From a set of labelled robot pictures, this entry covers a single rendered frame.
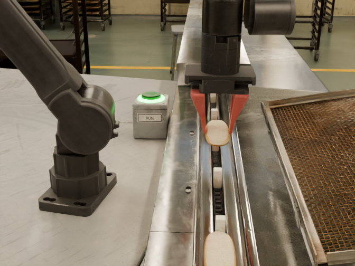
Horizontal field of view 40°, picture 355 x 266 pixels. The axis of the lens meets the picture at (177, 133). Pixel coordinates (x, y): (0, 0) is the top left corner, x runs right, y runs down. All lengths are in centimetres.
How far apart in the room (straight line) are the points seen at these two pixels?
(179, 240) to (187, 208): 8
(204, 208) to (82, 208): 18
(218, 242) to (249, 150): 38
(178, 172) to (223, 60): 19
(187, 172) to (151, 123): 24
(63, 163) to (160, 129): 29
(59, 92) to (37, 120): 44
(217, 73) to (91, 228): 28
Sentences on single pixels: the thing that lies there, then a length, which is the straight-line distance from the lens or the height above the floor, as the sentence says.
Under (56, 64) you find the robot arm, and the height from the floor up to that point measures 104.
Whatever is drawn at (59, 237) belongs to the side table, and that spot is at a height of 82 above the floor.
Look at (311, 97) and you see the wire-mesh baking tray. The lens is 99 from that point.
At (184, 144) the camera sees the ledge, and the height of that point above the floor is 86.
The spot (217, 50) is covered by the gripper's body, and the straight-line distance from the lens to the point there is 69.
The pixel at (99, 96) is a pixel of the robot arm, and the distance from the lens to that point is 74.
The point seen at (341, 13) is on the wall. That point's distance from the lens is 807.
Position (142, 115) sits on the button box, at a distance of 98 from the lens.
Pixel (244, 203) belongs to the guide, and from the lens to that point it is 69.
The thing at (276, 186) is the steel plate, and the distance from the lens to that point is 83.
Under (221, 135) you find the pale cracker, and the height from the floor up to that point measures 93.
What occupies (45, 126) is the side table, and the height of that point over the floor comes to 82.
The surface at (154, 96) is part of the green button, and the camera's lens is 98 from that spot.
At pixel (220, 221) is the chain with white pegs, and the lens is 63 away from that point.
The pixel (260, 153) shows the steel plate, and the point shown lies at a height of 82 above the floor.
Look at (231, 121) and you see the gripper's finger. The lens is 74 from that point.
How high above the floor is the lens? 121
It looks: 22 degrees down
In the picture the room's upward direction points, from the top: straight up
